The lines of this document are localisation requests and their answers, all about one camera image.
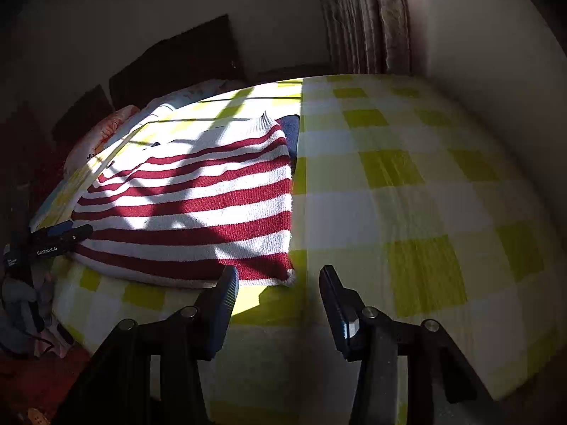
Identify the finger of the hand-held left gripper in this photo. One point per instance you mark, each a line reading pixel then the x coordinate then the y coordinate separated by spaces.
pixel 77 233
pixel 60 229

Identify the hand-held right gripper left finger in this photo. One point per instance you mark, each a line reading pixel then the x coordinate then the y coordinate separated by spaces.
pixel 223 307

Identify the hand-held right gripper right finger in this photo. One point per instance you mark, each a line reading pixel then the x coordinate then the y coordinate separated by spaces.
pixel 339 314

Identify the red white navy striped sweater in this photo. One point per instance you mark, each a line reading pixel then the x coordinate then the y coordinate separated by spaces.
pixel 195 195

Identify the grey cloth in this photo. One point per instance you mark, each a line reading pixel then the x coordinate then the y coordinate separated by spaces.
pixel 20 310

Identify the orange floral pillow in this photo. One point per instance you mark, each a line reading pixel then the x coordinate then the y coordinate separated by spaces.
pixel 104 135

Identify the red cloth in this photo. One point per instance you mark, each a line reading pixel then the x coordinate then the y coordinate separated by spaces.
pixel 35 385

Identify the bed with yellow checkered sheet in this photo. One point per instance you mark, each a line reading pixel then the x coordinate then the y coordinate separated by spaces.
pixel 421 195

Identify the folded light blue quilt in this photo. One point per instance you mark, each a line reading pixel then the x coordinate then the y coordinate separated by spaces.
pixel 164 108

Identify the dark wooden headboard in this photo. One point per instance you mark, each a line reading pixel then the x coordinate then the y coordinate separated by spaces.
pixel 177 62

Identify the dark nightstand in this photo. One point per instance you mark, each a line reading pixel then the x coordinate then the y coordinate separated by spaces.
pixel 297 71

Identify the brown floral curtain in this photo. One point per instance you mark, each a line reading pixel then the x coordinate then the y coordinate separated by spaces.
pixel 367 17

